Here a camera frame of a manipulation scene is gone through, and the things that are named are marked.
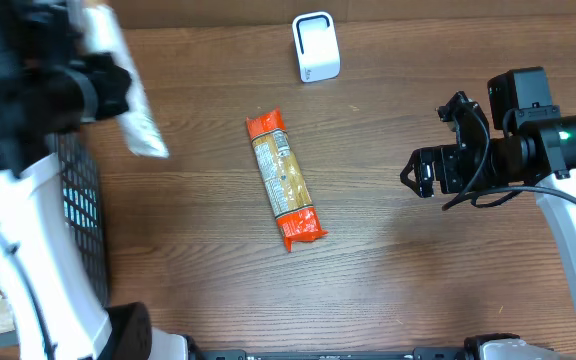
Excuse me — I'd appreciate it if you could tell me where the white shampoo tube gold cap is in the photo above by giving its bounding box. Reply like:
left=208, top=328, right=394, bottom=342
left=67, top=1, right=169, bottom=158

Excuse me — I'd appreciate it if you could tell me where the orange spaghetti pasta package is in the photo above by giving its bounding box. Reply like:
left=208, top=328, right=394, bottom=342
left=246, top=108, right=327, bottom=252

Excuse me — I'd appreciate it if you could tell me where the teal snack wrapper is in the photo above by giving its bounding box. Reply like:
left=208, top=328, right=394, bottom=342
left=63, top=186, right=99, bottom=231

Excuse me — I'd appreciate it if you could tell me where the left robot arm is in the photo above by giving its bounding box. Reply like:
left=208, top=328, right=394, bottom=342
left=0, top=1, right=192, bottom=360

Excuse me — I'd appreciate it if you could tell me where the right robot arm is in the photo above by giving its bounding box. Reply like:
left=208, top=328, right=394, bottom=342
left=400, top=67, right=576, bottom=356

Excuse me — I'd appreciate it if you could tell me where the white barcode scanner stand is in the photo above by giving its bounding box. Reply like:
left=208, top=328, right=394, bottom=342
left=292, top=11, right=341, bottom=83

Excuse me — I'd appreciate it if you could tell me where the grey plastic shopping basket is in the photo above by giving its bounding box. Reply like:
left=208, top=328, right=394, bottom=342
left=0, top=134, right=109, bottom=334

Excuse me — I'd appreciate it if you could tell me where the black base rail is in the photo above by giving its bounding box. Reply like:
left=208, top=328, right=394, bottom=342
left=190, top=347, right=472, bottom=360

